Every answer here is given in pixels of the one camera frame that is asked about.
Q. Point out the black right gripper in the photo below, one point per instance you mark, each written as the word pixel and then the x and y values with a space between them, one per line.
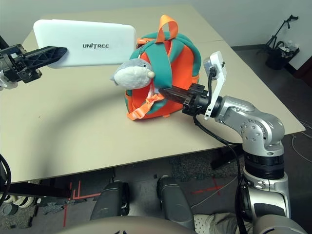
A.
pixel 201 102

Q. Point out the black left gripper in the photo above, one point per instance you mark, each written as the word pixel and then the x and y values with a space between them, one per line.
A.
pixel 12 65

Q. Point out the teal and orange backpack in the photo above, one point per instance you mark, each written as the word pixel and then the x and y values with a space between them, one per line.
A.
pixel 182 68

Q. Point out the white Unitree pencil case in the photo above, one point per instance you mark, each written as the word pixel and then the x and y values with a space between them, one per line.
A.
pixel 97 31

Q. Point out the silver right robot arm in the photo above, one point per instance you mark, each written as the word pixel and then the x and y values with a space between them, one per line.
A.
pixel 256 126

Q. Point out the black framed side table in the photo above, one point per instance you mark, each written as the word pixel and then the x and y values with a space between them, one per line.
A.
pixel 3 42

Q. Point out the grey plush shark toy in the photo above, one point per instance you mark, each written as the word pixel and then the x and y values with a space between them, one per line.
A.
pixel 131 75

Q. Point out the black table foot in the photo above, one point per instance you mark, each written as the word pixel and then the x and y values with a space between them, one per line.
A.
pixel 224 158

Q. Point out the black trash bin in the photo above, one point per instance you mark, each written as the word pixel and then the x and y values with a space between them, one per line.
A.
pixel 276 61

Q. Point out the grey right robot thigh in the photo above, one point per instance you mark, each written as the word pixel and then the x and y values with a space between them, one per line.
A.
pixel 173 200

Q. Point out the grey robot thigh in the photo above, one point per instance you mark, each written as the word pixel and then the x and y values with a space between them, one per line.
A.
pixel 173 200
pixel 109 200

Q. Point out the black tripod stand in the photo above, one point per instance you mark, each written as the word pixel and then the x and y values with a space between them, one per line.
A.
pixel 290 17

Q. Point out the white perforated clog shoe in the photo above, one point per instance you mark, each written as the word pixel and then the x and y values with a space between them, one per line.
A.
pixel 203 223

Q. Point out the grey left robot thigh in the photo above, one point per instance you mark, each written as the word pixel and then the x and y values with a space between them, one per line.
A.
pixel 109 200

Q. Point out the khaki trouser leg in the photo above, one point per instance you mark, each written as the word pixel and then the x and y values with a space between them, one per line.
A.
pixel 229 224

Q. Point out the grey robot torso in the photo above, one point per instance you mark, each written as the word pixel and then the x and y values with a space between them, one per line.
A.
pixel 122 225

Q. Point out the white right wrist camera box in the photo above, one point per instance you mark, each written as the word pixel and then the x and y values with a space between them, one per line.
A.
pixel 219 63

